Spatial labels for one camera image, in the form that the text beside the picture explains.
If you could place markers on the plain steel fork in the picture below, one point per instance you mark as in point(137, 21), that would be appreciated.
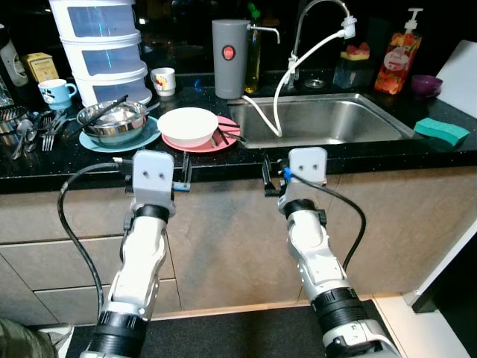
point(49, 138)

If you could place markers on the small purple bowl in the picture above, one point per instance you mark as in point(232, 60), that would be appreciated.
point(426, 86)

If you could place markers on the orange dish soap pump bottle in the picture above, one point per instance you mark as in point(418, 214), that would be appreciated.
point(395, 67)

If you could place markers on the oil bottle green cap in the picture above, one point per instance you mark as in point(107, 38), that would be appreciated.
point(255, 67)

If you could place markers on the dark sponge holder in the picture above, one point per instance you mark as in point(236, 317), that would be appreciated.
point(350, 74)

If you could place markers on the steel spoon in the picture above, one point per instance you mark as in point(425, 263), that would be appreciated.
point(22, 134)

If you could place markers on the grey water filter canister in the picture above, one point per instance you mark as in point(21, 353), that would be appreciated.
point(229, 74)

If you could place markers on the stainless steel sink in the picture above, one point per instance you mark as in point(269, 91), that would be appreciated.
point(335, 123)

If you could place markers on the white tiered plastic container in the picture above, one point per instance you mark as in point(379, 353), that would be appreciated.
point(104, 52)

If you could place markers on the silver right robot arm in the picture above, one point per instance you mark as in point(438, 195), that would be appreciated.
point(317, 253)

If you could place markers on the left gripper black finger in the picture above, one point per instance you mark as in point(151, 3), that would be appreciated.
point(187, 165)

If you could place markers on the stainless steel bowl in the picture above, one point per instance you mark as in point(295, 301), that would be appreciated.
point(112, 127)

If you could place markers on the white printed mug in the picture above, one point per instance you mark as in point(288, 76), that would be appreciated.
point(164, 82)

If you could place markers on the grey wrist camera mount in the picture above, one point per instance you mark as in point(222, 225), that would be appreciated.
point(153, 175)
point(308, 164)

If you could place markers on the black floor mat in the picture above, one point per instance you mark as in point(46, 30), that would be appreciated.
point(238, 335)

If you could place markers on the white bowl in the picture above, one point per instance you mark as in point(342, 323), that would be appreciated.
point(186, 125)

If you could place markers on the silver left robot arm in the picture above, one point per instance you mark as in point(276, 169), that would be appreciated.
point(141, 261)

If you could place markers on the white cutting board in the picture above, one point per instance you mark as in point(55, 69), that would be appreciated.
point(460, 82)

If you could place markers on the yellow box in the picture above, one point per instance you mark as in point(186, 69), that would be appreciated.
point(41, 67)

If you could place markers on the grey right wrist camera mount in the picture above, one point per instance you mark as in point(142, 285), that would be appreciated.
point(308, 164)

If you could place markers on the olive green fabric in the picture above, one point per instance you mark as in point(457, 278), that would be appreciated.
point(19, 343)

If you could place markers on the green sponge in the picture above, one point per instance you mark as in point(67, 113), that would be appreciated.
point(440, 130)

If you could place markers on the teal plate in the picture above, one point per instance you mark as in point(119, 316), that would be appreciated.
point(149, 138)

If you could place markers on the red and yellow sponge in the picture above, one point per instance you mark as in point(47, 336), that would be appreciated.
point(355, 52)

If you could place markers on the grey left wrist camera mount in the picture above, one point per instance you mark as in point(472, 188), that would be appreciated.
point(153, 175)

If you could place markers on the chrome gooseneck faucet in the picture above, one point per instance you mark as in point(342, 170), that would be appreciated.
point(296, 45)

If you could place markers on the pink plate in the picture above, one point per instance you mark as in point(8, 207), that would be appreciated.
point(226, 123)

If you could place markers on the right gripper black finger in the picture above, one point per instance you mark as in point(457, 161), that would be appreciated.
point(267, 168)

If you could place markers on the beige kitchen cabinet fronts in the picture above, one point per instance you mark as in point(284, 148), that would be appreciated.
point(223, 246)

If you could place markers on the blue mug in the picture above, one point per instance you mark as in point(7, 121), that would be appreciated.
point(54, 95)

